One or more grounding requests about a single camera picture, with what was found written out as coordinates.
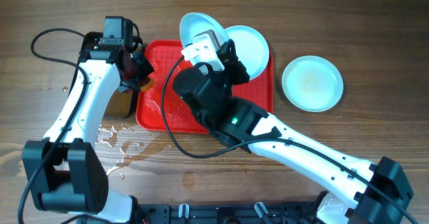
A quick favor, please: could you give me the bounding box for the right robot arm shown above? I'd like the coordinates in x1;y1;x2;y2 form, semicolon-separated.
173;40;413;223

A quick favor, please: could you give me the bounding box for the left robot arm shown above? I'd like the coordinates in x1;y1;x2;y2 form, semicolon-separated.
17;43;153;223

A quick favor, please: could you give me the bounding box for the red plastic tray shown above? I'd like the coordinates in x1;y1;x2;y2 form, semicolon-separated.
135;40;273;134

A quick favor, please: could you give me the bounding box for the orange green sponge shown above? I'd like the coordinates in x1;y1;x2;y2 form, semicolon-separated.
140;78;155;92

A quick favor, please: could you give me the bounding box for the black water tray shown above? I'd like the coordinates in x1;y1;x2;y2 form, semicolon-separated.
69;32;139;119

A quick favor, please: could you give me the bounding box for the pale blue plate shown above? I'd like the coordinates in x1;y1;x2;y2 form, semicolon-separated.
180;12;230;46
225;25;269;80
281;56;344;112

